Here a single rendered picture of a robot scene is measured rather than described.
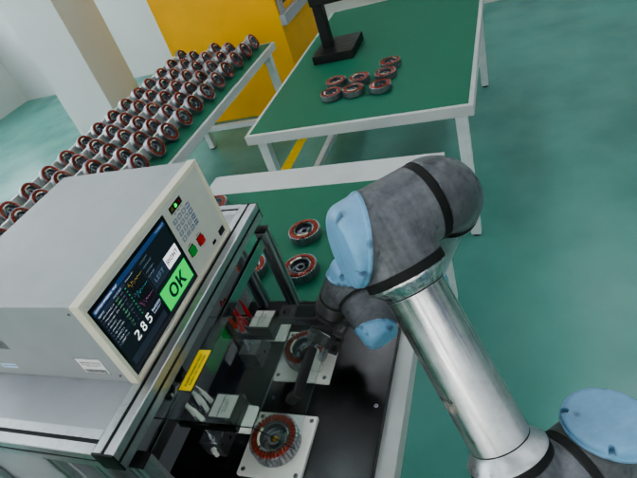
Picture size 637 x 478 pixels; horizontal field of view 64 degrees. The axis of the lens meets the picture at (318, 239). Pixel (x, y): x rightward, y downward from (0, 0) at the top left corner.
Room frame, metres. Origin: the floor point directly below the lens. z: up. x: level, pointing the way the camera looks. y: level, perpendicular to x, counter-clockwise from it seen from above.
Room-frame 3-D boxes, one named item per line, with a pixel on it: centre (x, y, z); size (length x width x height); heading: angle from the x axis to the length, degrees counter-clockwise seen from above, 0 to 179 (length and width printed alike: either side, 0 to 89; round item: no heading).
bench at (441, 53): (2.99, -0.75, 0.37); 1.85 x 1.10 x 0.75; 152
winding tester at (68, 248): (0.96, 0.46, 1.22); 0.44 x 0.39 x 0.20; 152
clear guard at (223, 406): (0.69, 0.25, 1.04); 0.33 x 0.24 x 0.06; 62
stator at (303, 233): (1.44, 0.04, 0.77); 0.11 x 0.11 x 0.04
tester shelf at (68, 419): (0.94, 0.47, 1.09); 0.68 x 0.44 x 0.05; 152
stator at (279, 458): (0.69, 0.24, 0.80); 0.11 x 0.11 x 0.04
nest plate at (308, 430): (0.69, 0.24, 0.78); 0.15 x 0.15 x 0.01; 62
